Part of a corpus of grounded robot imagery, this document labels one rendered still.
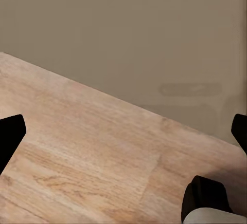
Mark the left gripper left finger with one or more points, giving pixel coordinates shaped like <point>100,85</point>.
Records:
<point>12,131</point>

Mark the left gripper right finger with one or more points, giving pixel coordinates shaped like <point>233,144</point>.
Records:
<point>239,130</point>

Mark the coffee table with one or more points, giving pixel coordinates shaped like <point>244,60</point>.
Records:
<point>185,60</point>

